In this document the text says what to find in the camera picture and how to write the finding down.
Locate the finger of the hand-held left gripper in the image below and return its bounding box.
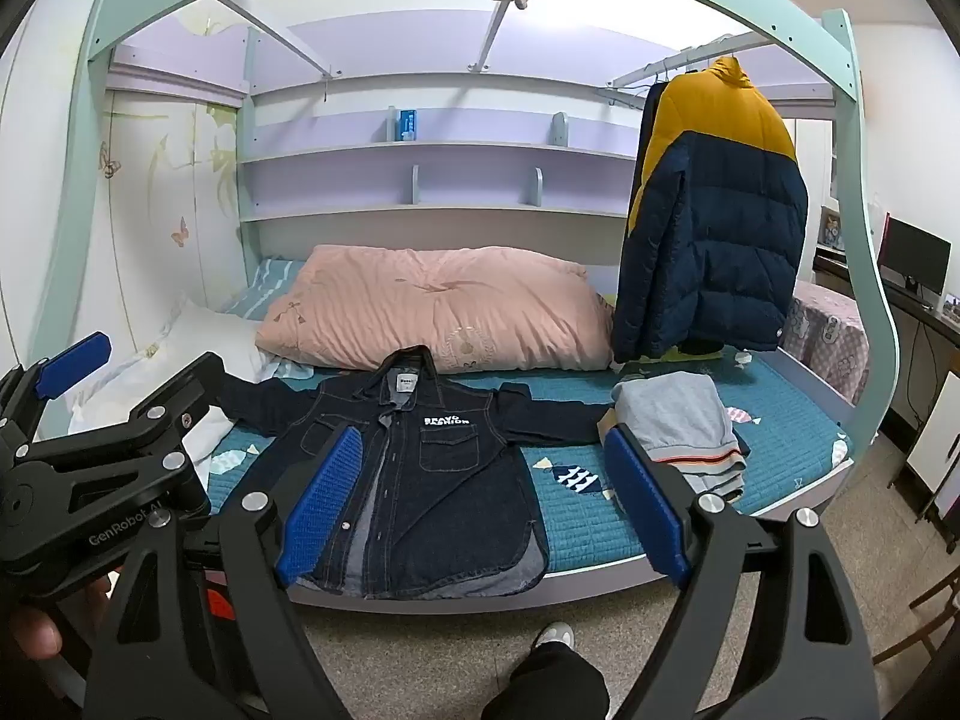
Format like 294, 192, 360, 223
15, 351, 227, 492
0, 331, 113, 458

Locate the blue striped pillow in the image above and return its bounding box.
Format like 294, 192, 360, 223
221, 259, 308, 320

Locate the white metal clothes rail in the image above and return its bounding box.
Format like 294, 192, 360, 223
600, 37, 740, 102

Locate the mint green bunk bed frame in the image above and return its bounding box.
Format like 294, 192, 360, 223
67, 0, 901, 616

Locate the pink patterned cloth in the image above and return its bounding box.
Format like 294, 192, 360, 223
780, 281, 871, 406

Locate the white board panel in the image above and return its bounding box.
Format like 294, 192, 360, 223
904, 371, 960, 496

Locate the black computer monitor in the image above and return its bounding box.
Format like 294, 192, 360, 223
877, 214, 953, 297

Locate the pink quilt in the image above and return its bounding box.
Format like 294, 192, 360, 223
255, 244, 616, 376

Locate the person's left hand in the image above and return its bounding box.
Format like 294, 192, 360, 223
0, 570, 113, 665

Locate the dark denim jacket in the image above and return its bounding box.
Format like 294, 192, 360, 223
212, 345, 623, 601

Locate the wooden chair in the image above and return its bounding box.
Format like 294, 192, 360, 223
874, 585, 960, 668

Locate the teal quilted bed mat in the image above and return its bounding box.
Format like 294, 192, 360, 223
202, 356, 856, 578

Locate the white wardrobe with butterfly decals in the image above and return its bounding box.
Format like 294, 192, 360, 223
97, 86, 248, 312

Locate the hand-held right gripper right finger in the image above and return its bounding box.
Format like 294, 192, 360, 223
604, 426, 878, 720

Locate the dark desk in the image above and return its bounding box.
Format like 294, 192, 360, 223
814, 247, 960, 466

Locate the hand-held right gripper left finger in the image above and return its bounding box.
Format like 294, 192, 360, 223
81, 424, 366, 720

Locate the navy and yellow puffer jacket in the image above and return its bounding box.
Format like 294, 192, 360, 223
611, 56, 809, 365

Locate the lilac wall shelf unit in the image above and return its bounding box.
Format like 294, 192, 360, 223
236, 67, 646, 226

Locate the folded grey garment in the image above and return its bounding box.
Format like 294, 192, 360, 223
611, 371, 751, 503

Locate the white pillow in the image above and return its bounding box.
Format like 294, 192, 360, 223
67, 300, 271, 466

